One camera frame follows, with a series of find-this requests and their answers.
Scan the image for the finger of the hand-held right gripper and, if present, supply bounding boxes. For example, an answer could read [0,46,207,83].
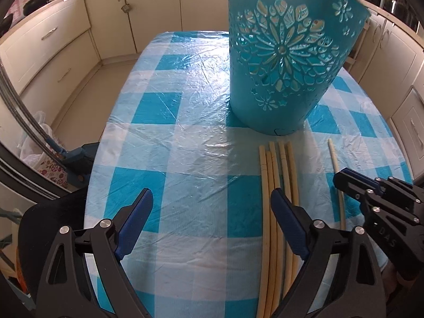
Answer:
[333,168,424,206]
[359,189,424,229]

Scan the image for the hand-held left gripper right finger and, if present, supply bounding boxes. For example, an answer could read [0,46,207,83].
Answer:
[270,187,386,318]

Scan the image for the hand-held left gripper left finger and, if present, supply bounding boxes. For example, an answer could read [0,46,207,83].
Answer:
[38,187,154,318]

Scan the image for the single bamboo chopstick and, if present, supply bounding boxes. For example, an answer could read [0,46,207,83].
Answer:
[327,139,347,230]

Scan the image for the bunch of bamboo chopsticks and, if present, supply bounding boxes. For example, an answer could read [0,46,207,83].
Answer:
[257,141,300,318]

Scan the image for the teal perforated plastic bin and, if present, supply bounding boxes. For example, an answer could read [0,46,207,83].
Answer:
[226,0,371,136]

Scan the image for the blue orange mop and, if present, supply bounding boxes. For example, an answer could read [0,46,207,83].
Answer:
[46,136,96,173]

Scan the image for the red patterned bag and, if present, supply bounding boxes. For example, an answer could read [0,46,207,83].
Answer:
[36,159,68,189]

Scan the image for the blue white checkered tablecloth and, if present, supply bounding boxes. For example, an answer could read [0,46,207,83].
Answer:
[83,30,414,318]

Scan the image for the cream panelled base cabinets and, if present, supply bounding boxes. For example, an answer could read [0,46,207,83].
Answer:
[344,7,424,173]

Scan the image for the clear plastic bag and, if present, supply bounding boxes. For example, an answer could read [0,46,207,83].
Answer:
[18,111,55,168]

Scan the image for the cream drawer cabinet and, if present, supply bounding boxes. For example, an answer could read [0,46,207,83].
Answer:
[0,0,101,120]

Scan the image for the silver sliding door frame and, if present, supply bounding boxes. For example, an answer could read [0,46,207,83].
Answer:
[0,60,72,202]

